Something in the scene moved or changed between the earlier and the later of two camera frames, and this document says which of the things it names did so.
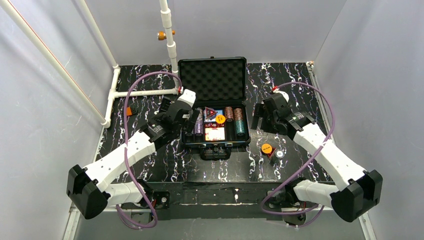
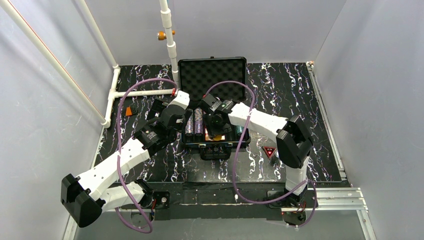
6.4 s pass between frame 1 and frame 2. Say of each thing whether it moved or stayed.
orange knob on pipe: stayed
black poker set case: stayed
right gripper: moved
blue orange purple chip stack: stayed
